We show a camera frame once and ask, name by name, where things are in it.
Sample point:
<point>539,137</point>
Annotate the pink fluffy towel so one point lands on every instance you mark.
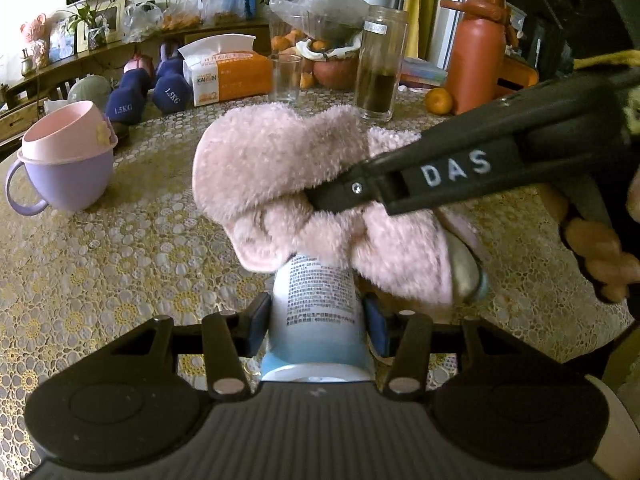
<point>260,160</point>

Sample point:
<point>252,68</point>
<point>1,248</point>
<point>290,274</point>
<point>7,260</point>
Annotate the green cap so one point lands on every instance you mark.
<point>89,90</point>

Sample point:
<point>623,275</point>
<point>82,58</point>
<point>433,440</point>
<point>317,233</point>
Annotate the person's right hand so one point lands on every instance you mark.
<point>597,252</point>

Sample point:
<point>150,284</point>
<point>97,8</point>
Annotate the grey plastic bag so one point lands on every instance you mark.
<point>315,5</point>

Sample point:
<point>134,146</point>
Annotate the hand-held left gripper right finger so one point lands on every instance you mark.
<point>378,329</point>

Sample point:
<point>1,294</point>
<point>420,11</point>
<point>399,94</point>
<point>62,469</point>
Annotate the plastic bag of oranges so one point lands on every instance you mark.
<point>181,17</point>

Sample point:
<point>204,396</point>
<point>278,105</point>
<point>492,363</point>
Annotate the clear glass tumbler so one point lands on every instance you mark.
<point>286,80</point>

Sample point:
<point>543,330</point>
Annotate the blue dumbbell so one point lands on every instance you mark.
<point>170,87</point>
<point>125,102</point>

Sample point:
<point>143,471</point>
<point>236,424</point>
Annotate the clay fruit bowl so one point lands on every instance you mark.
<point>334,72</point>

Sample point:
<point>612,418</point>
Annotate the tangerine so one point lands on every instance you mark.
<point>439,101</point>

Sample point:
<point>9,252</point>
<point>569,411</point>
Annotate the pink teddy bear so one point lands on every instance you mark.
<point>35,40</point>

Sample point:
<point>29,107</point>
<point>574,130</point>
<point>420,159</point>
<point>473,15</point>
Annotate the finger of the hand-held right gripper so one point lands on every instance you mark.
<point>345,190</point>

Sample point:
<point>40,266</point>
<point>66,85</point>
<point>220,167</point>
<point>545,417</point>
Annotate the pink plastic cup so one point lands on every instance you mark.
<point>60,130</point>

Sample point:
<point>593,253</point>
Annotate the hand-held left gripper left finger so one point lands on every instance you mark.
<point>259,318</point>

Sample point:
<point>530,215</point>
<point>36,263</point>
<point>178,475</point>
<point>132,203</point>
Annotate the stack of colourful books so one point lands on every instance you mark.
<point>422,71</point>

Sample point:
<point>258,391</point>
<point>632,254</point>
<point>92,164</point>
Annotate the purple plastic cup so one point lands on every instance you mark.
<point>70,180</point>

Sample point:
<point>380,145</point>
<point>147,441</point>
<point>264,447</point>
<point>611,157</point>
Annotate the tall glass jar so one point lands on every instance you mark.
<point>379,70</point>

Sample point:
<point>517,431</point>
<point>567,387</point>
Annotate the potted plant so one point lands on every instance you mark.
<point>92,22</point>

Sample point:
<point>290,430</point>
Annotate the orange thermos jug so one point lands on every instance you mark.
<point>475,65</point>

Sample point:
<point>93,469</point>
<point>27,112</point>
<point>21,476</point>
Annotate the pink dumbbell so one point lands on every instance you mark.
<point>136,66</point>

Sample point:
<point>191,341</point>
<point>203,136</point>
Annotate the orange tissue pack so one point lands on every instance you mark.
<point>235,72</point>

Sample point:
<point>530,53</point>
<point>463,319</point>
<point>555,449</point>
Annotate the white photo frame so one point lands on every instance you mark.
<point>114,20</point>

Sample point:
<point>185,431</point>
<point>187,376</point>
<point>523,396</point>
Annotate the wooden sideboard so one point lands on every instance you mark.
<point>215,35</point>

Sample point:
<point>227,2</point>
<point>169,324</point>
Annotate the white and blue tube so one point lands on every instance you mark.
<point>316,310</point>

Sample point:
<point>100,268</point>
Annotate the clear plastic bag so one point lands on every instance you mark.
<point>141,20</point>

